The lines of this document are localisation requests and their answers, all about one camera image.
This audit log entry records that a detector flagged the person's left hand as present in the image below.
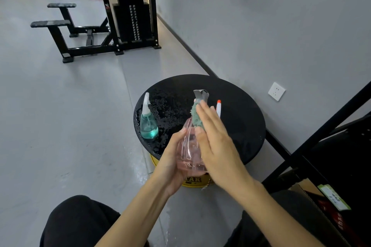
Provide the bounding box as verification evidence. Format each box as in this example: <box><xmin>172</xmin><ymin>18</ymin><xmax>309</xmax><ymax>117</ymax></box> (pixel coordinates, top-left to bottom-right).
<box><xmin>150</xmin><ymin>127</ymin><xmax>208</xmax><ymax>197</ymax></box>

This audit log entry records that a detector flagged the green spray bottle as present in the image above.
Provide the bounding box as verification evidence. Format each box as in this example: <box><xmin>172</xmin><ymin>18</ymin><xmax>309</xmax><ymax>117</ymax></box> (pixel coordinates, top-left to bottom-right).
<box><xmin>140</xmin><ymin>92</ymin><xmax>159</xmax><ymax>140</ymax></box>

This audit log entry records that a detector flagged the person's right forearm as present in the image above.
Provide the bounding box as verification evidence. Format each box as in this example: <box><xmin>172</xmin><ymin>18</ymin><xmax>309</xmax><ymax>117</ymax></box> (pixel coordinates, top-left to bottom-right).
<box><xmin>231</xmin><ymin>180</ymin><xmax>325</xmax><ymax>247</ymax></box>

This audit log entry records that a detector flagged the black cable weight machine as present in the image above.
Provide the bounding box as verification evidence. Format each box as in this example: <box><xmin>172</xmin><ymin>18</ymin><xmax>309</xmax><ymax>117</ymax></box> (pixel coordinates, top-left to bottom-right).
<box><xmin>30</xmin><ymin>0</ymin><xmax>162</xmax><ymax>64</ymax></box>

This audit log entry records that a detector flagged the person's left forearm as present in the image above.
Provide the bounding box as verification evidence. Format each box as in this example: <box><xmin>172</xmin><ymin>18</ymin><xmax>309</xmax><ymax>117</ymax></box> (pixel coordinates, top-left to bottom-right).
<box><xmin>94</xmin><ymin>177</ymin><xmax>177</xmax><ymax>247</ymax></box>

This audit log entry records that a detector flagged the white wall socket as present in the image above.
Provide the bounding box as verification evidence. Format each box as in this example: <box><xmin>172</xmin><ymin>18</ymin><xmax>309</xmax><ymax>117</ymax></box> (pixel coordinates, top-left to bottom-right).
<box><xmin>267</xmin><ymin>82</ymin><xmax>287</xmax><ymax>102</ymax></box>

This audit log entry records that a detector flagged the green white label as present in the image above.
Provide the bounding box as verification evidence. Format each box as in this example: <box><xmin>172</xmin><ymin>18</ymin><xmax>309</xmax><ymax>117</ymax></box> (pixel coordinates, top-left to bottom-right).
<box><xmin>317</xmin><ymin>184</ymin><xmax>352</xmax><ymax>212</ymax></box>

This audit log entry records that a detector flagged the green cleaning cloth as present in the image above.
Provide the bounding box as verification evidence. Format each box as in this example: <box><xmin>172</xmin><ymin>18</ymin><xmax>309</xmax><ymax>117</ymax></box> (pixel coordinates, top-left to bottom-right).
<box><xmin>190</xmin><ymin>100</ymin><xmax>205</xmax><ymax>130</ymax></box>

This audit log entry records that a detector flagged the pink spray bottle grey nozzle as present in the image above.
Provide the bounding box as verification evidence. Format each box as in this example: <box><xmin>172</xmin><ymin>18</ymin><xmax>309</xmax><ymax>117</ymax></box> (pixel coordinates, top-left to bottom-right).
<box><xmin>177</xmin><ymin>90</ymin><xmax>210</xmax><ymax>174</ymax></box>

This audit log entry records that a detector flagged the black metal rack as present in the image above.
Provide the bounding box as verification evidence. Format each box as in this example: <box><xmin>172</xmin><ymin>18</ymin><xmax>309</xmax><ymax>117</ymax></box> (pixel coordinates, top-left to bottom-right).
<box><xmin>262</xmin><ymin>81</ymin><xmax>371</xmax><ymax>247</ymax></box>

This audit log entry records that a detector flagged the person's right hand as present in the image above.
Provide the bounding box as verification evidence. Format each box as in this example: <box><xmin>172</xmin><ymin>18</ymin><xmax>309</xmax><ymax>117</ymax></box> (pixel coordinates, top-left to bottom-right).
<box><xmin>194</xmin><ymin>100</ymin><xmax>257</xmax><ymax>198</ymax></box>

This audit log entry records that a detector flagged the round black table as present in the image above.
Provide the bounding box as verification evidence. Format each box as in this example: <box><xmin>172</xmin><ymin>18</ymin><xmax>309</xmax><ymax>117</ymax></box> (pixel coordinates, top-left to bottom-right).
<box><xmin>133</xmin><ymin>74</ymin><xmax>267</xmax><ymax>165</ymax></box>

